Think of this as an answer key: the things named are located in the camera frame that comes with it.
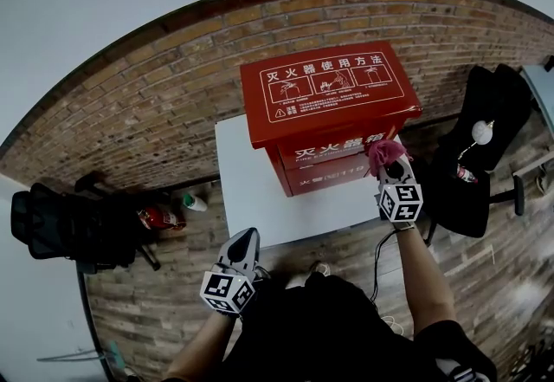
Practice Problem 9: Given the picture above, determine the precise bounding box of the red fire extinguisher box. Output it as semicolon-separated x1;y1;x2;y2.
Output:
240;41;423;198

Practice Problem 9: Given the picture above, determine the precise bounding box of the light blue desk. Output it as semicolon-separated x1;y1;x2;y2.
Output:
519;55;554;130

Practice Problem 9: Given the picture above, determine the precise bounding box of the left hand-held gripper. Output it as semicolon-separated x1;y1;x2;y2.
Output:
198;227;261;319

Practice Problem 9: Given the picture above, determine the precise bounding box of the white bottle green cap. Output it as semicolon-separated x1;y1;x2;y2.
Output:
181;193;209;212

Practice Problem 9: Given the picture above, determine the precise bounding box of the plastic bottle red label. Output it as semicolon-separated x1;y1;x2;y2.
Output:
456;164;480;185

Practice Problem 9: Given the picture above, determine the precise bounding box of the black padded office chair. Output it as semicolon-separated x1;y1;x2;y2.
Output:
426;63;536;247

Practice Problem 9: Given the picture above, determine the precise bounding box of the pink cloth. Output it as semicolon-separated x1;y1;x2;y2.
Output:
365;138;410;178

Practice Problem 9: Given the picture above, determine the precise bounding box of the black mesh office chair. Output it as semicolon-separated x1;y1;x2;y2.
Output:
10;172;161;273

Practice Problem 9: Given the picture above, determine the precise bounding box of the white ball on stick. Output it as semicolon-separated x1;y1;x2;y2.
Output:
457;119;495;161

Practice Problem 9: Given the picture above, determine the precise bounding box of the person's right forearm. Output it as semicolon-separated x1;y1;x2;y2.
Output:
396;226;458;338

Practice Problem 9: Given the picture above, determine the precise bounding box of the red fire extinguisher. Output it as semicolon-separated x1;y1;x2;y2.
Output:
137;204;187;232

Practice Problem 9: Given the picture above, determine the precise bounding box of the person's left forearm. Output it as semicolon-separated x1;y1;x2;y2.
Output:
166;313;237;382

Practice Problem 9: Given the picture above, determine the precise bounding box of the black cable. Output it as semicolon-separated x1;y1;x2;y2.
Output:
371;228;399;301

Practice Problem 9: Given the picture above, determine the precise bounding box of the person's black clothing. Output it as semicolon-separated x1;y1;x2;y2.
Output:
162;271;499;382

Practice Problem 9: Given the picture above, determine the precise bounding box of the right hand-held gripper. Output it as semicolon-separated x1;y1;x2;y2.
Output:
373;156;424;230

